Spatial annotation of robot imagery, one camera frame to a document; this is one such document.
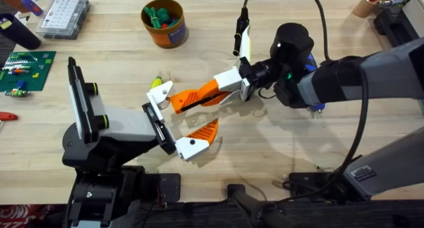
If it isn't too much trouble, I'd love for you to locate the black rail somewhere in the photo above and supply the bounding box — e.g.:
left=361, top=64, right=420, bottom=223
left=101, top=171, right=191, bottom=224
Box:
left=0, top=200, right=424, bottom=228

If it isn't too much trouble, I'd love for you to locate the red handled tool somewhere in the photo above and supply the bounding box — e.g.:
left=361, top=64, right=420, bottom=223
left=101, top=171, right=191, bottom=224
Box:
left=0, top=111, right=19, bottom=123

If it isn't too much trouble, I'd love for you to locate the purple handled tool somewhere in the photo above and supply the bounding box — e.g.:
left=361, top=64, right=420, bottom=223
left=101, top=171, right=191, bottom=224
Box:
left=0, top=0, right=44, bottom=17

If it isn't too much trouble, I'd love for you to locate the orange ribbed wedge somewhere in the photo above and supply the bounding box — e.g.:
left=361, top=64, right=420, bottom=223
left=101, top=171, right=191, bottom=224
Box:
left=169, top=87, right=219, bottom=115

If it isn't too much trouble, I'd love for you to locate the right wrist upright plate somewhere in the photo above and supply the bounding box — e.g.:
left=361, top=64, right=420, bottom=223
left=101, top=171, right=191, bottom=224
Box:
left=238, top=23, right=252, bottom=62

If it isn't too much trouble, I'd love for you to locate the wrist upright plate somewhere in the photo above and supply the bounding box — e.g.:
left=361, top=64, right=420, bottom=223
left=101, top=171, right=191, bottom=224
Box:
left=238, top=23, right=252, bottom=62
left=67, top=56, right=110, bottom=144

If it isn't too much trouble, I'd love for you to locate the red patterned bag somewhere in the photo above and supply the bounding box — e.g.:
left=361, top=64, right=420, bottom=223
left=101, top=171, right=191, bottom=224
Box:
left=0, top=203, right=69, bottom=228

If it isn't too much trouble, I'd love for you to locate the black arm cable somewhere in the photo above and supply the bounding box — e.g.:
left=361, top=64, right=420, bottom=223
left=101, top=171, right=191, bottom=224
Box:
left=240, top=0, right=370, bottom=207

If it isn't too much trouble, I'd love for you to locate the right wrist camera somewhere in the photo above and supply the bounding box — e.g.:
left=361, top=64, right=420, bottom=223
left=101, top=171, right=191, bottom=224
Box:
left=233, top=7, right=250, bottom=57

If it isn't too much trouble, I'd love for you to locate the black box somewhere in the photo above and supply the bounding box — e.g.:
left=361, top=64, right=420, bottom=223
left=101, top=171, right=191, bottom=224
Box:
left=373, top=7, right=424, bottom=47

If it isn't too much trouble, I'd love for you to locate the white box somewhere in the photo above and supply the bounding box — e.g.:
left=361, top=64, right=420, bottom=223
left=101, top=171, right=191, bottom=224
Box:
left=401, top=0, right=424, bottom=37

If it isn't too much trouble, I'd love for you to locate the clear plastic parts box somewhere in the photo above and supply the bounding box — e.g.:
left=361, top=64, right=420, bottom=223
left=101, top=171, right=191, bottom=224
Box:
left=34, top=0, right=91, bottom=40

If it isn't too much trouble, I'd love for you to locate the cardboard roll with items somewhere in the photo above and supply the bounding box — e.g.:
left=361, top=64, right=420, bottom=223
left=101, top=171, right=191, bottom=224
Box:
left=351, top=0, right=407, bottom=19

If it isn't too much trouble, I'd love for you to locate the green board with blocks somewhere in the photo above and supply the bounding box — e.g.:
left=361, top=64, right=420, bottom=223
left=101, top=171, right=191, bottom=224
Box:
left=0, top=50, right=57, bottom=97

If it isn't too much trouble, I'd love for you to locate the yellow green vegetable toy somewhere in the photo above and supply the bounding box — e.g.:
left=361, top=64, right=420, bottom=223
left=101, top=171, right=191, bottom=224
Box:
left=150, top=76, right=164, bottom=90

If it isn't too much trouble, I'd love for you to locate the black clamp post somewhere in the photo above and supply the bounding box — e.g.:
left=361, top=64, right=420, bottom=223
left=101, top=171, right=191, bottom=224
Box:
left=226, top=183, right=301, bottom=228

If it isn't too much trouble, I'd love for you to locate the black cylinder with yellow label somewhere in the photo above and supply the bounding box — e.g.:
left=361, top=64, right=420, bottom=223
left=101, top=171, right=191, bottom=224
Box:
left=0, top=13, right=42, bottom=51

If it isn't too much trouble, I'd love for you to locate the orange tub with toys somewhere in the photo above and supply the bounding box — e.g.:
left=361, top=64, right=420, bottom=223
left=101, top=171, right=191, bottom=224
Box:
left=140, top=0, right=190, bottom=50

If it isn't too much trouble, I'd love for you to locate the left wrist upright plate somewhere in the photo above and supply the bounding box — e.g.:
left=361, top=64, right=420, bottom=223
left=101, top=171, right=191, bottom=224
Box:
left=67, top=56, right=110, bottom=144

